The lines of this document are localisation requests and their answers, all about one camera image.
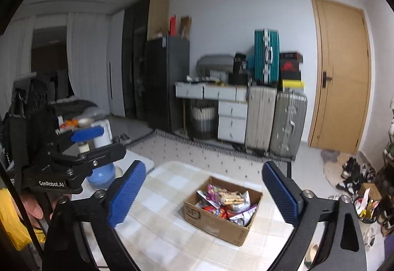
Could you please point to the checkered tablecloth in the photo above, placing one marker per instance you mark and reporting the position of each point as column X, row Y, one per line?
column 172, row 178

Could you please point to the beige suitcase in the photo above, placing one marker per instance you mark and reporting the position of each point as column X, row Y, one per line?
column 260, row 120

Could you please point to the red snack packet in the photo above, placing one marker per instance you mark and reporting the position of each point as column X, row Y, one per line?
column 215, row 212

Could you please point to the grey oval tub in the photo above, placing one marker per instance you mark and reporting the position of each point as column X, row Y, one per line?
column 215, row 63

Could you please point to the purple snack packet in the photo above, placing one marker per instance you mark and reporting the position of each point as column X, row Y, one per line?
column 215, row 194

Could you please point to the person's left hand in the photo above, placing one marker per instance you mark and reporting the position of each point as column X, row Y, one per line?
column 32, row 206

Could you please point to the brown paper bag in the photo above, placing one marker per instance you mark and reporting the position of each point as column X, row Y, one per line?
column 185, row 28

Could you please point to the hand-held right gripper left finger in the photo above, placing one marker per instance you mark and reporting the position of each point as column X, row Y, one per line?
column 127, row 194

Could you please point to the black refrigerator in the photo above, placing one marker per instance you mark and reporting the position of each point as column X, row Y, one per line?
column 166, row 83

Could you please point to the teal suitcase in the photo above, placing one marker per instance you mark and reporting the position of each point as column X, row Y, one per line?
column 266, row 55

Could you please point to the red black shoe box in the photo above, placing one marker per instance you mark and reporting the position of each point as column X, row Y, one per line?
column 290, row 65

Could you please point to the wooden door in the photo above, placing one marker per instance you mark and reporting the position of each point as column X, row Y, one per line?
column 341, row 74

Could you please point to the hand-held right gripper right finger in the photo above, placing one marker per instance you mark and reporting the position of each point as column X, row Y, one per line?
column 281, row 194

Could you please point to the silver suitcase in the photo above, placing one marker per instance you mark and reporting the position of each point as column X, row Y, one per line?
column 287, row 123

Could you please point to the black bag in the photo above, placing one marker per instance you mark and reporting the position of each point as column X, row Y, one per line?
column 240, row 63

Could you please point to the white drawer desk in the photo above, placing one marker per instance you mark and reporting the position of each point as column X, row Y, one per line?
column 215, row 92

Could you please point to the dark wardrobe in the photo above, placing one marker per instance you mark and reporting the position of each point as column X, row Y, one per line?
column 135, row 58

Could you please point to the black round box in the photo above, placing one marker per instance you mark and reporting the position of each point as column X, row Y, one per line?
column 238, row 78

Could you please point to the grey door mat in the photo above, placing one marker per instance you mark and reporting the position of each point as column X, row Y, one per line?
column 334, row 166

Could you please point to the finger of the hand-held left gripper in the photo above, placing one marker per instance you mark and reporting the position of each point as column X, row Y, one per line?
column 87, row 133
column 104, row 154

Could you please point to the silver foil snack packet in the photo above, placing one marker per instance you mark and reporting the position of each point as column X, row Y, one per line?
column 243, row 215

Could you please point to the patterned rug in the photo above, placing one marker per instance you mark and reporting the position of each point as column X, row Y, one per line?
column 190, row 154

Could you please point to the cluster of loose shoes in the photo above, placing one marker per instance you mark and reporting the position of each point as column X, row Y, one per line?
column 351, row 172

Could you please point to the brown cardboard sheet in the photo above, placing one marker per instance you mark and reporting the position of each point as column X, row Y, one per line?
column 158, row 15

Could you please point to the person's yellow clothing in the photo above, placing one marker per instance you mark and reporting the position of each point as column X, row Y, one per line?
column 15, row 228

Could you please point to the white bucket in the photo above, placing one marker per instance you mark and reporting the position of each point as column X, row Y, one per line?
column 107, row 135

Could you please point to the brown cardboard box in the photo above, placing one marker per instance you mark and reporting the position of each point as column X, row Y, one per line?
column 215, row 228

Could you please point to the wooden shoe rack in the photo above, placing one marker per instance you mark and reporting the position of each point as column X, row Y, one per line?
column 389, row 172

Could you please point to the red paper bag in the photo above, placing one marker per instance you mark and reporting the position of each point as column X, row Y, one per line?
column 173, row 25

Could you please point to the cream bread packet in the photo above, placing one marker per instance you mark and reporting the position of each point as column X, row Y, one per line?
column 232, row 197

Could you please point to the woven laundry basket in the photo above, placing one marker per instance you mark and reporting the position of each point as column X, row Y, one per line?
column 201, row 121

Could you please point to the white cup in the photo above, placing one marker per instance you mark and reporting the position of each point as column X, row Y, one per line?
column 83, row 147

